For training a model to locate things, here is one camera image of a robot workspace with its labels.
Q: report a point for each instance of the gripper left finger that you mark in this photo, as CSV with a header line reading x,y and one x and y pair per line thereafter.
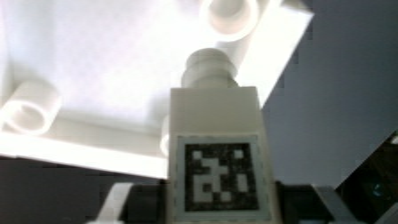
x,y
112,204

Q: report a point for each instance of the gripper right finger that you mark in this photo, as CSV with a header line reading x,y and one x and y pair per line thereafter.
x,y
334,205

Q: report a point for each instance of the white table leg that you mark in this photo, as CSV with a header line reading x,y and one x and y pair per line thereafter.
x,y
220,191

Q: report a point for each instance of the white square table top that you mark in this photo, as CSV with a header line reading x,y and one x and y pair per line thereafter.
x,y
92,56

